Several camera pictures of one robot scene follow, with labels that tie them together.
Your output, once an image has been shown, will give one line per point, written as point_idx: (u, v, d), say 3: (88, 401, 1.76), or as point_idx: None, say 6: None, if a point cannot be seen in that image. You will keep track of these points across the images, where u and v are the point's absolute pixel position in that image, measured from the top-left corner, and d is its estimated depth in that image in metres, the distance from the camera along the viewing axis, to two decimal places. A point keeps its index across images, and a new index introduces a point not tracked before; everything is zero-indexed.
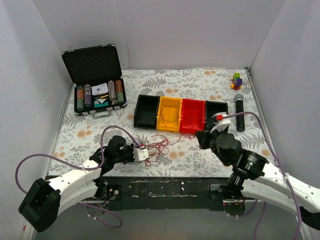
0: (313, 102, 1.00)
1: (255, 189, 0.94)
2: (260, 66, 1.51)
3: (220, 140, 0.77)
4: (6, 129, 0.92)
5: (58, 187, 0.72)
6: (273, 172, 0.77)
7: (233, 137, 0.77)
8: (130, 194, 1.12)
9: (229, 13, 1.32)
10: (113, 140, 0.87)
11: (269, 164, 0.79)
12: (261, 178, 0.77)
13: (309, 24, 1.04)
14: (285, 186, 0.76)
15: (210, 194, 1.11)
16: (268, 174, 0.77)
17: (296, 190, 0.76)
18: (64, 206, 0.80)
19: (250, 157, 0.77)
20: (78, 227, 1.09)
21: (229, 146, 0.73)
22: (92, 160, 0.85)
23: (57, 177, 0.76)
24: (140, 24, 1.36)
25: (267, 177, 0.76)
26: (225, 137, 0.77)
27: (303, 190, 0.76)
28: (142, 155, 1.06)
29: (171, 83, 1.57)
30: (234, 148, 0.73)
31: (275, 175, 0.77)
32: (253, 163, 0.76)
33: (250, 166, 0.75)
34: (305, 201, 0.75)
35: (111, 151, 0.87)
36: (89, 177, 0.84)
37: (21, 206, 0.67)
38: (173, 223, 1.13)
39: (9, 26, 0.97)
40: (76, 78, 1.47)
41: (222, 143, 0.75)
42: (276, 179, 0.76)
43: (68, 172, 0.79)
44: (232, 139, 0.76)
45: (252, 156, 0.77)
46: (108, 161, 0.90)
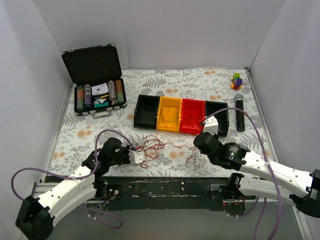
0: (313, 103, 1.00)
1: (251, 185, 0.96)
2: (261, 66, 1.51)
3: (197, 137, 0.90)
4: (6, 130, 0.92)
5: (47, 203, 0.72)
6: (255, 160, 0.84)
7: (207, 133, 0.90)
8: (130, 194, 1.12)
9: (229, 13, 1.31)
10: (108, 143, 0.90)
11: (250, 152, 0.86)
12: (245, 167, 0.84)
13: (310, 25, 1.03)
14: (267, 171, 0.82)
15: (210, 195, 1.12)
16: (251, 162, 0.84)
17: (279, 175, 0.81)
18: (63, 215, 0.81)
19: (233, 147, 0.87)
20: (78, 227, 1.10)
21: (203, 141, 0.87)
22: (84, 166, 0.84)
23: (47, 192, 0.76)
24: (140, 23, 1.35)
25: (249, 165, 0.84)
26: (202, 135, 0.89)
27: (288, 175, 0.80)
28: (139, 158, 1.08)
29: (171, 83, 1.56)
30: (207, 141, 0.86)
31: (257, 163, 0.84)
32: (234, 153, 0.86)
33: (231, 156, 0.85)
34: (290, 185, 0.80)
35: (106, 153, 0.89)
36: (82, 185, 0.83)
37: (16, 222, 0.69)
38: (173, 223, 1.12)
39: (9, 27, 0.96)
40: (76, 78, 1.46)
41: (198, 139, 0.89)
42: (258, 166, 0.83)
43: (59, 184, 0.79)
44: (203, 135, 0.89)
45: (233, 146, 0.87)
46: (103, 165, 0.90)
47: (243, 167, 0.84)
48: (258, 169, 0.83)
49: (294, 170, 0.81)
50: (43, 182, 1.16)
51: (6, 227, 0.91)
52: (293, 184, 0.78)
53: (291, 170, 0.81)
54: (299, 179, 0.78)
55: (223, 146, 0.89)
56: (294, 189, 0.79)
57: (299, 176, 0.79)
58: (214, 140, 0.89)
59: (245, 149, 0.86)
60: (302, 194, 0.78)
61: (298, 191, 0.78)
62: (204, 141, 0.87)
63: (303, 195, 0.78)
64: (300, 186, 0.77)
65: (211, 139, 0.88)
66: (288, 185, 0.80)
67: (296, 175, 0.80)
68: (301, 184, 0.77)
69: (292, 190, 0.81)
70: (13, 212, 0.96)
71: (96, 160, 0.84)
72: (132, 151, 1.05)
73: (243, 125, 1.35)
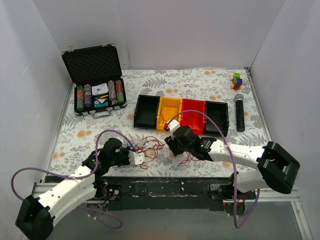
0: (313, 103, 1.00)
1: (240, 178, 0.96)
2: (260, 66, 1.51)
3: (177, 130, 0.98)
4: (6, 130, 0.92)
5: (48, 203, 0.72)
6: (218, 145, 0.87)
7: (187, 127, 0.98)
8: (130, 194, 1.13)
9: (229, 13, 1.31)
10: (109, 143, 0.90)
11: (217, 140, 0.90)
12: (210, 154, 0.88)
13: (310, 24, 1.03)
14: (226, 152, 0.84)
15: (210, 195, 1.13)
16: (214, 148, 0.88)
17: (235, 153, 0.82)
18: (63, 215, 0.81)
19: (206, 140, 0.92)
20: (78, 227, 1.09)
21: (181, 133, 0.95)
22: (85, 166, 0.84)
23: (47, 192, 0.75)
24: (140, 23, 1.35)
25: (213, 150, 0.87)
26: (180, 129, 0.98)
27: (242, 151, 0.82)
28: (139, 159, 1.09)
29: (171, 83, 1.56)
30: (184, 134, 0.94)
31: (219, 147, 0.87)
32: (207, 145, 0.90)
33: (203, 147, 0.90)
34: (246, 160, 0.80)
35: (106, 152, 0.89)
36: (82, 184, 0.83)
37: (17, 222, 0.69)
38: (173, 223, 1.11)
39: (9, 26, 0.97)
40: (76, 78, 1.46)
41: (177, 131, 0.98)
42: (220, 149, 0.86)
43: (59, 184, 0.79)
44: (183, 128, 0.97)
45: (207, 139, 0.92)
46: (103, 165, 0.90)
47: (209, 154, 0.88)
48: (221, 153, 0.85)
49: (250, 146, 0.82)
50: (43, 182, 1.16)
51: (6, 227, 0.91)
52: (248, 158, 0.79)
53: (247, 146, 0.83)
54: (253, 153, 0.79)
55: (199, 140, 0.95)
56: (251, 164, 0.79)
57: (253, 149, 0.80)
58: (193, 134, 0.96)
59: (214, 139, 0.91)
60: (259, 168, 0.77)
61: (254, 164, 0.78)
62: (183, 133, 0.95)
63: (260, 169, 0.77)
64: (253, 159, 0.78)
65: (189, 132, 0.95)
66: (245, 161, 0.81)
67: (250, 149, 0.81)
68: (253, 157, 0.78)
69: (250, 165, 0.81)
70: (13, 212, 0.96)
71: (96, 159, 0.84)
72: (132, 152, 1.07)
73: (243, 125, 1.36)
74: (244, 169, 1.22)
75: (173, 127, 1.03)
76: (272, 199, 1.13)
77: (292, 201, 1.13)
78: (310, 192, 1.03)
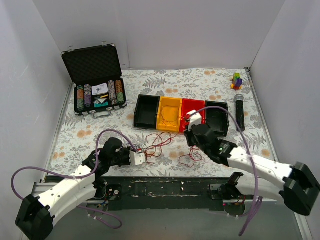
0: (313, 103, 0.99)
1: (247, 183, 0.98)
2: (260, 66, 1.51)
3: (197, 128, 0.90)
4: (6, 130, 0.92)
5: (48, 202, 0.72)
6: (240, 153, 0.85)
7: (208, 126, 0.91)
8: (130, 194, 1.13)
9: (229, 13, 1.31)
10: (109, 143, 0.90)
11: (238, 147, 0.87)
12: (229, 160, 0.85)
13: (310, 24, 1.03)
14: (249, 164, 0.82)
15: (210, 194, 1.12)
16: (235, 155, 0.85)
17: (259, 166, 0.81)
18: (63, 214, 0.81)
19: (225, 144, 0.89)
20: (78, 228, 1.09)
21: (202, 134, 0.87)
22: (85, 165, 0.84)
23: (48, 191, 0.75)
24: (140, 23, 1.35)
25: (233, 158, 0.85)
26: (201, 127, 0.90)
27: (267, 166, 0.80)
28: (139, 160, 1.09)
29: (171, 83, 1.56)
30: (206, 135, 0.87)
31: (241, 156, 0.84)
32: (227, 150, 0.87)
33: (221, 152, 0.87)
34: (269, 176, 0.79)
35: (107, 152, 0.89)
36: (83, 184, 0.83)
37: (16, 221, 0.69)
38: (173, 223, 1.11)
39: (9, 27, 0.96)
40: (76, 78, 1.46)
41: (198, 129, 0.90)
42: (241, 158, 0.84)
43: (59, 184, 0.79)
44: (204, 128, 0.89)
45: (227, 143, 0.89)
46: (103, 164, 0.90)
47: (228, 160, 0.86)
48: (242, 162, 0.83)
49: (275, 163, 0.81)
50: (43, 182, 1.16)
51: (6, 227, 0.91)
52: (272, 175, 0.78)
53: (273, 162, 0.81)
54: (279, 171, 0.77)
55: (218, 142, 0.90)
56: (274, 181, 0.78)
57: (278, 167, 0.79)
58: (213, 135, 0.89)
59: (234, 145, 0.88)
60: (280, 185, 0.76)
61: (277, 182, 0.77)
62: (204, 133, 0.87)
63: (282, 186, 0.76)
64: (278, 177, 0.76)
65: (211, 133, 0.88)
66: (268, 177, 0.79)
67: (276, 166, 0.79)
68: (279, 175, 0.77)
69: (273, 182, 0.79)
70: (13, 212, 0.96)
71: (96, 159, 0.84)
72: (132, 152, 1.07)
73: (243, 125, 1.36)
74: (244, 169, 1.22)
75: (195, 119, 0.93)
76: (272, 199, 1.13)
77: None
78: None
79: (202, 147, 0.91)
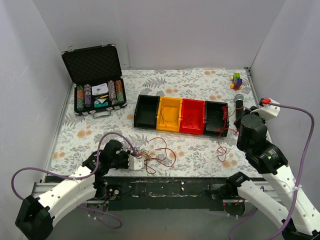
0: (313, 103, 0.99)
1: (251, 191, 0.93)
2: (260, 66, 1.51)
3: (247, 119, 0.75)
4: (6, 130, 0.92)
5: (48, 203, 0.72)
6: (286, 177, 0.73)
7: (262, 121, 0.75)
8: (130, 194, 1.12)
9: (229, 13, 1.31)
10: (110, 144, 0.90)
11: (287, 167, 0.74)
12: (271, 176, 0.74)
13: (311, 24, 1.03)
14: (290, 195, 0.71)
15: (210, 194, 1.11)
16: (280, 176, 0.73)
17: (299, 204, 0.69)
18: (63, 215, 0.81)
19: (272, 151, 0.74)
20: (78, 227, 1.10)
21: (252, 127, 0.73)
22: (85, 166, 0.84)
23: (48, 192, 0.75)
24: (140, 23, 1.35)
25: (277, 178, 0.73)
26: (253, 119, 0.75)
27: (305, 209, 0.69)
28: (138, 165, 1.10)
29: (171, 83, 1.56)
30: (255, 130, 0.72)
31: (286, 181, 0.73)
32: (271, 157, 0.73)
33: (264, 157, 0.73)
34: (300, 218, 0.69)
35: (107, 153, 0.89)
36: (82, 185, 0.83)
37: (16, 222, 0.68)
38: (173, 223, 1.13)
39: (9, 26, 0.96)
40: (76, 78, 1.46)
41: (247, 122, 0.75)
42: (285, 184, 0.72)
43: (59, 184, 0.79)
44: (256, 123, 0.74)
45: (274, 149, 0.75)
46: (104, 165, 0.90)
47: (270, 176, 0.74)
48: (282, 187, 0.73)
49: (313, 209, 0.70)
50: (43, 182, 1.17)
51: (6, 227, 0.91)
52: (304, 220, 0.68)
53: (312, 207, 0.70)
54: (314, 221, 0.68)
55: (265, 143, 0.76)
56: (299, 223, 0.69)
57: (315, 216, 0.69)
58: (264, 134, 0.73)
59: (283, 161, 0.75)
60: (301, 230, 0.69)
61: (303, 227, 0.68)
62: (254, 128, 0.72)
63: (302, 231, 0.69)
64: (310, 226, 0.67)
65: (262, 130, 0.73)
66: (298, 218, 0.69)
67: (313, 213, 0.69)
68: (311, 224, 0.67)
69: (296, 222, 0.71)
70: (13, 212, 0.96)
71: (97, 160, 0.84)
72: (132, 157, 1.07)
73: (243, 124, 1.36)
74: (244, 169, 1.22)
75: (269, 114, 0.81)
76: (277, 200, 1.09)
77: None
78: (310, 191, 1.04)
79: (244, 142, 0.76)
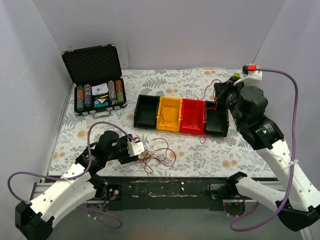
0: (314, 104, 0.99)
1: (248, 184, 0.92)
2: (261, 66, 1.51)
3: (247, 91, 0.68)
4: (6, 130, 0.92)
5: (40, 208, 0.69)
6: (282, 152, 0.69)
7: (262, 94, 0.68)
8: (130, 194, 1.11)
9: (229, 13, 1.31)
10: (105, 136, 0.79)
11: (283, 141, 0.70)
12: (266, 151, 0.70)
13: (311, 24, 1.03)
14: (287, 170, 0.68)
15: (210, 195, 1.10)
16: (276, 150, 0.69)
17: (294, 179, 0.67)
18: (63, 216, 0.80)
19: (269, 125, 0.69)
20: (78, 227, 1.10)
21: (252, 100, 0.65)
22: (78, 163, 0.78)
23: (40, 196, 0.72)
24: (140, 23, 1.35)
25: (273, 152, 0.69)
26: (254, 91, 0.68)
27: (300, 184, 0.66)
28: (138, 149, 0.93)
29: (171, 83, 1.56)
30: (255, 104, 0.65)
31: (282, 155, 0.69)
32: (267, 131, 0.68)
33: (261, 132, 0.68)
34: (296, 195, 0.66)
35: (102, 146, 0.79)
36: (76, 185, 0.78)
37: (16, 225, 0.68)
38: (173, 224, 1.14)
39: (9, 27, 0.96)
40: (76, 78, 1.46)
41: (247, 94, 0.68)
42: (280, 159, 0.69)
43: (51, 186, 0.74)
44: (257, 95, 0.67)
45: (270, 124, 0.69)
46: (99, 160, 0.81)
47: (265, 150, 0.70)
48: (278, 161, 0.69)
49: (311, 184, 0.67)
50: (43, 182, 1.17)
51: (6, 227, 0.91)
52: (300, 196, 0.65)
53: (309, 183, 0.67)
54: (310, 196, 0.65)
55: (260, 117, 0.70)
56: (295, 200, 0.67)
57: (311, 191, 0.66)
58: (264, 108, 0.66)
59: (279, 135, 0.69)
60: (297, 207, 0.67)
61: (299, 204, 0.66)
62: (254, 101, 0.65)
63: (298, 208, 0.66)
64: (305, 202, 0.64)
65: (262, 104, 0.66)
66: (293, 194, 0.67)
67: (309, 189, 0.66)
68: (307, 200, 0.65)
69: (292, 199, 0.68)
70: (13, 212, 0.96)
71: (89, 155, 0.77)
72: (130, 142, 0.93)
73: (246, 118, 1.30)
74: (244, 169, 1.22)
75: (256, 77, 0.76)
76: None
77: None
78: None
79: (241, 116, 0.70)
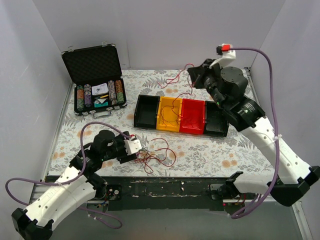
0: (314, 103, 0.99)
1: (243, 179, 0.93)
2: (261, 66, 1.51)
3: (228, 73, 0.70)
4: (6, 130, 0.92)
5: (35, 215, 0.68)
6: (266, 129, 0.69)
7: (242, 75, 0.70)
8: (130, 194, 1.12)
9: (229, 13, 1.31)
10: (99, 137, 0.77)
11: (265, 119, 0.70)
12: (250, 130, 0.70)
13: (311, 24, 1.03)
14: (272, 146, 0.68)
15: (210, 194, 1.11)
16: (260, 128, 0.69)
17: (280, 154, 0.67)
18: (62, 217, 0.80)
19: (250, 105, 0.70)
20: (78, 227, 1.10)
21: (232, 81, 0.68)
22: (72, 167, 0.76)
23: (35, 202, 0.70)
24: (140, 23, 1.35)
25: (257, 131, 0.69)
26: (233, 72, 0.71)
27: (287, 157, 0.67)
28: (135, 148, 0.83)
29: (171, 83, 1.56)
30: (236, 84, 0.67)
31: (266, 132, 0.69)
32: (248, 111, 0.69)
33: (243, 112, 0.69)
34: (285, 169, 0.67)
35: (97, 147, 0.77)
36: (72, 188, 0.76)
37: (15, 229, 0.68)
38: (173, 223, 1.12)
39: (9, 26, 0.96)
40: (76, 78, 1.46)
41: (228, 75, 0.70)
42: (265, 136, 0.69)
43: (46, 192, 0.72)
44: (237, 76, 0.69)
45: (250, 103, 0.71)
46: (94, 161, 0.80)
47: (249, 130, 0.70)
48: (262, 139, 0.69)
49: (296, 157, 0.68)
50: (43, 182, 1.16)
51: (6, 227, 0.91)
52: (288, 169, 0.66)
53: (294, 155, 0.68)
54: (298, 168, 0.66)
55: (241, 97, 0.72)
56: (284, 174, 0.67)
57: (298, 163, 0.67)
58: (244, 88, 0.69)
59: (261, 113, 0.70)
60: (287, 181, 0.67)
61: (288, 178, 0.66)
62: (234, 81, 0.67)
63: (288, 182, 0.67)
64: (294, 175, 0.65)
65: (242, 84, 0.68)
66: (282, 169, 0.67)
67: (296, 161, 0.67)
68: (296, 172, 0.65)
69: (282, 174, 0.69)
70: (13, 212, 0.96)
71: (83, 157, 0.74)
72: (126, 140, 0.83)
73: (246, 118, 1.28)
74: (244, 169, 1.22)
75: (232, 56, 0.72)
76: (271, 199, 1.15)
77: None
78: (309, 190, 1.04)
79: (223, 98, 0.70)
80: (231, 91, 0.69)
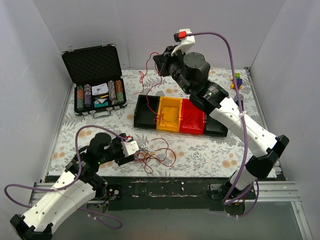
0: (314, 103, 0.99)
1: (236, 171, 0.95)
2: (260, 66, 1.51)
3: (190, 58, 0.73)
4: (6, 130, 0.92)
5: (33, 222, 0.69)
6: (231, 108, 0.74)
7: (204, 60, 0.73)
8: (130, 194, 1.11)
9: (229, 13, 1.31)
10: (96, 140, 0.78)
11: (229, 99, 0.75)
12: (217, 111, 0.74)
13: (311, 24, 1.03)
14: (239, 123, 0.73)
15: (210, 194, 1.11)
16: (225, 108, 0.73)
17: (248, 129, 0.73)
18: (62, 220, 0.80)
19: (214, 88, 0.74)
20: (78, 227, 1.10)
21: (195, 66, 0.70)
22: (68, 171, 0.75)
23: (33, 208, 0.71)
24: (140, 22, 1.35)
25: (223, 111, 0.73)
26: (196, 58, 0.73)
27: (255, 131, 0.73)
28: (132, 149, 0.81)
29: (171, 83, 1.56)
30: (199, 69, 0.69)
31: (231, 111, 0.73)
32: (212, 94, 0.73)
33: (208, 96, 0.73)
34: (254, 142, 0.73)
35: (93, 150, 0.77)
36: (68, 193, 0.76)
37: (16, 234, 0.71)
38: (173, 223, 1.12)
39: (9, 26, 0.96)
40: (76, 78, 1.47)
41: (190, 61, 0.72)
42: (231, 114, 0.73)
43: (43, 197, 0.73)
44: (199, 61, 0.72)
45: (214, 86, 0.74)
46: (90, 166, 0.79)
47: (216, 111, 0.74)
48: (229, 118, 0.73)
49: (263, 129, 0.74)
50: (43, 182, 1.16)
51: (6, 227, 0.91)
52: (257, 142, 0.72)
53: (261, 128, 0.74)
54: (266, 139, 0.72)
55: (205, 81, 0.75)
56: (254, 147, 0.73)
57: (265, 135, 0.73)
58: (207, 73, 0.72)
59: (225, 94, 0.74)
60: (258, 153, 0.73)
61: (259, 150, 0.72)
62: (197, 67, 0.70)
63: (260, 155, 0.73)
64: (263, 146, 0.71)
65: (205, 69, 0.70)
66: (252, 142, 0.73)
67: (263, 133, 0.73)
68: (264, 143, 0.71)
69: (252, 147, 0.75)
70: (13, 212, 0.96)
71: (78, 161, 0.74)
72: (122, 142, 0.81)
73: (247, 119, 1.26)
74: None
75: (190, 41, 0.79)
76: (272, 199, 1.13)
77: (292, 201, 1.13)
78: (309, 189, 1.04)
79: (188, 84, 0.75)
80: (195, 77, 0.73)
